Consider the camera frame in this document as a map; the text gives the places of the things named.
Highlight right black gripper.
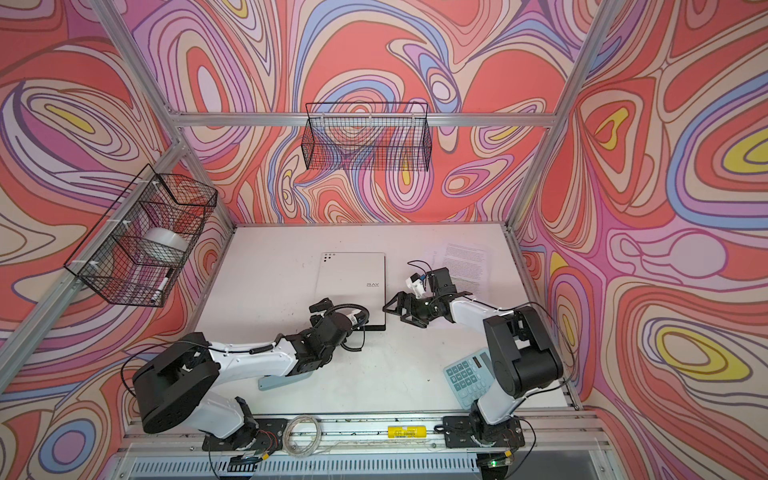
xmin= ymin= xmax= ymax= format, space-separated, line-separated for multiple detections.
xmin=383 ymin=291 xmax=440 ymax=327

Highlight black file folder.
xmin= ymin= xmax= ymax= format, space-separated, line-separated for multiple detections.
xmin=314 ymin=252 xmax=386 ymax=332

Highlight green highlighted printed paper sheet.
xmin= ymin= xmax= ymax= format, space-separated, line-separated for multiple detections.
xmin=442 ymin=243 xmax=491 ymax=296

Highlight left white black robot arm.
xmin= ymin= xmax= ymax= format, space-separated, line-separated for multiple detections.
xmin=131 ymin=299 xmax=370 ymax=451

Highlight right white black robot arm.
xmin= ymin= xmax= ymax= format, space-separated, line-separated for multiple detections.
xmin=382 ymin=292 xmax=564 ymax=451

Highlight teal calculator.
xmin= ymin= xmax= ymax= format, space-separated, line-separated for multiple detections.
xmin=443 ymin=349 xmax=495 ymax=410

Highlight blue white stapler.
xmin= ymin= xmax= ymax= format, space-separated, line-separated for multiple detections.
xmin=258 ymin=372 xmax=313 ymax=391

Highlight yellow label tag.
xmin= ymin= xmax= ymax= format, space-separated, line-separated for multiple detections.
xmin=387 ymin=425 xmax=427 ymax=439

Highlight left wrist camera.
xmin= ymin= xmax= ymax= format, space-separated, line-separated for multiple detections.
xmin=313 ymin=300 xmax=370 ymax=330

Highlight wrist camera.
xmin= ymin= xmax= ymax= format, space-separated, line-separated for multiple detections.
xmin=313 ymin=300 xmax=370 ymax=330
xmin=406 ymin=267 xmax=458 ymax=298

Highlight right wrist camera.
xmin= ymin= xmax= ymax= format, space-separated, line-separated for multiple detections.
xmin=406 ymin=267 xmax=458 ymax=298

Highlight coiled clear cable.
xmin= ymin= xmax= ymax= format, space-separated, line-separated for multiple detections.
xmin=281 ymin=415 xmax=323 ymax=458

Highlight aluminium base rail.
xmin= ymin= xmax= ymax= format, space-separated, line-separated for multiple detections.
xmin=119 ymin=408 xmax=612 ymax=459

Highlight back black wire basket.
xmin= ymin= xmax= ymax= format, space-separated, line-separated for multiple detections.
xmin=301 ymin=101 xmax=433 ymax=172

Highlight black wire basket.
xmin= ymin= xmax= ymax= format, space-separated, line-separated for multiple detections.
xmin=301 ymin=101 xmax=433 ymax=172
xmin=64 ymin=165 xmax=218 ymax=308

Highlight left black wire basket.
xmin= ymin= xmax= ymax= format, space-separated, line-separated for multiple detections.
xmin=64 ymin=165 xmax=218 ymax=308

